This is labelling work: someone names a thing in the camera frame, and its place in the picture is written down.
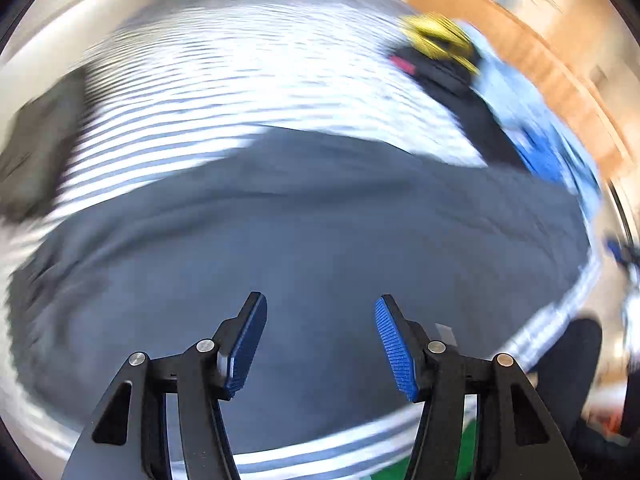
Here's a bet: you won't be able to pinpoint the blue white striped bed blanket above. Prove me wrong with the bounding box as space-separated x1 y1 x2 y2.
0 0 607 480

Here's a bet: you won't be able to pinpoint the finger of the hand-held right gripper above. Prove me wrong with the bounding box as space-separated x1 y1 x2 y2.
604 239 640 273

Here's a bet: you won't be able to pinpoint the person's leg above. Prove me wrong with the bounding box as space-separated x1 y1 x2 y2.
534 317 604 418

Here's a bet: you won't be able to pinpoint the bright blue garment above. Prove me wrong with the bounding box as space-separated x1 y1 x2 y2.
514 127 572 187

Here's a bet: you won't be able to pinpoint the dark grey-blue pants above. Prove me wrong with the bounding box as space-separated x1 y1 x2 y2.
7 127 595 455

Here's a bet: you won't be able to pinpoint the black garment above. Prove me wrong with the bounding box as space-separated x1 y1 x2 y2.
389 45 522 167

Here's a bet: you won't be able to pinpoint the yellow mesh garment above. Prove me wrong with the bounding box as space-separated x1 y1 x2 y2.
400 12 482 75

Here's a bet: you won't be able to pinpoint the olive grey folded garment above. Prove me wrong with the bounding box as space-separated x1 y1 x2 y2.
0 70 87 223

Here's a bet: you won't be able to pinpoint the light blue garment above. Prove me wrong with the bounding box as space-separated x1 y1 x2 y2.
462 19 603 223

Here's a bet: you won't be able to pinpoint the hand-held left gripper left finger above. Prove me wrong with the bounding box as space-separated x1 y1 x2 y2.
62 291 267 480

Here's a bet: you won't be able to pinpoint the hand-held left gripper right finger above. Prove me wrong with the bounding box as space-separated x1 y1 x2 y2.
375 295 583 480

